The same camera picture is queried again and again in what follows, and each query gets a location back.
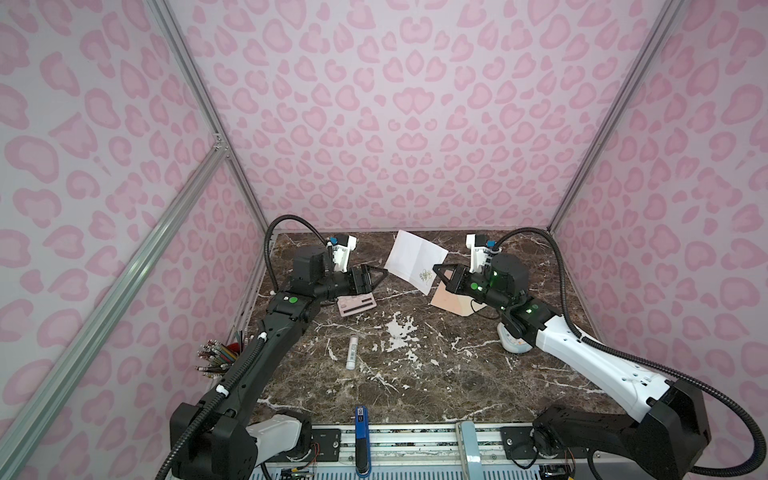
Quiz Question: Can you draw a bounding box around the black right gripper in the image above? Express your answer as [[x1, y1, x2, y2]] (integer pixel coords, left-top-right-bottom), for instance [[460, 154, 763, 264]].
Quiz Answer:
[[431, 263, 513, 312]]

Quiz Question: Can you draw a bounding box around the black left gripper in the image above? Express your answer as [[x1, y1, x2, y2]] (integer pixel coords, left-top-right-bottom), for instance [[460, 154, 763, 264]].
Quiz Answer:
[[314, 264, 388, 304]]

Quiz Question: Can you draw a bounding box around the white letter paper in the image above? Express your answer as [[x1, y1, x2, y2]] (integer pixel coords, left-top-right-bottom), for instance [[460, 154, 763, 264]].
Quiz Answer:
[[385, 230, 448, 295]]

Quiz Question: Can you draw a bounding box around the peach pink envelope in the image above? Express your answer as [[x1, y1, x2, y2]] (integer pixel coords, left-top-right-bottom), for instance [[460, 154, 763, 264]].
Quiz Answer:
[[430, 283, 484, 317]]

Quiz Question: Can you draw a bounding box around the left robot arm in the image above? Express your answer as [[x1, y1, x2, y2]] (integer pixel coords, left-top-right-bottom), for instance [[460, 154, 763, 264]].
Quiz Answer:
[[156, 214, 388, 479]]

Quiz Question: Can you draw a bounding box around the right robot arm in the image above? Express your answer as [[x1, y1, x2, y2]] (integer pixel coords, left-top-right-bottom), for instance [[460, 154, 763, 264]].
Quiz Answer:
[[432, 227, 767, 479]]

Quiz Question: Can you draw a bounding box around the pink desk calculator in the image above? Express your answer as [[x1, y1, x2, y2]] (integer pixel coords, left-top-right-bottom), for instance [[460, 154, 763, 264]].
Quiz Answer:
[[336, 293, 377, 317]]

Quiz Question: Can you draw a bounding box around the white glue stick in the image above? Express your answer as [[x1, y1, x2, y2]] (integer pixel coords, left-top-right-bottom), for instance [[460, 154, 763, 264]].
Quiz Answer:
[[345, 335, 359, 371]]

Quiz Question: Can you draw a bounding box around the white round clock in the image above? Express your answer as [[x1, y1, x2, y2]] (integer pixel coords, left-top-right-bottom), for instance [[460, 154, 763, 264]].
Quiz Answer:
[[497, 322, 532, 355]]

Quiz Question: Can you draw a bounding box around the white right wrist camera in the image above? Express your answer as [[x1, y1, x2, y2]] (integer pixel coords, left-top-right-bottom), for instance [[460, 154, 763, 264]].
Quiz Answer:
[[466, 234, 500, 273]]

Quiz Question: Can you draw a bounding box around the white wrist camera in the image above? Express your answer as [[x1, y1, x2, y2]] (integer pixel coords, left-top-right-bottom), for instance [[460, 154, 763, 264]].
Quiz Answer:
[[466, 234, 500, 273], [327, 234, 357, 272]]

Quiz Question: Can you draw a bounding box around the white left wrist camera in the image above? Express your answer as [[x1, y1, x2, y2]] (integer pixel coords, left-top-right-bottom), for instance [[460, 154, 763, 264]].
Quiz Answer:
[[327, 234, 357, 272]]

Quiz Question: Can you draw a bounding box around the blue black tool on rail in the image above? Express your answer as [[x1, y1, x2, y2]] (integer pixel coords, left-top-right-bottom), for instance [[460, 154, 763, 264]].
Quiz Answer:
[[354, 405, 372, 478]]

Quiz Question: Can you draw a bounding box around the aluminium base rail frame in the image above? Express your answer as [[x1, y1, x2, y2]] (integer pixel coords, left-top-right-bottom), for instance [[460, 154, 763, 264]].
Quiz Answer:
[[160, 421, 691, 480]]

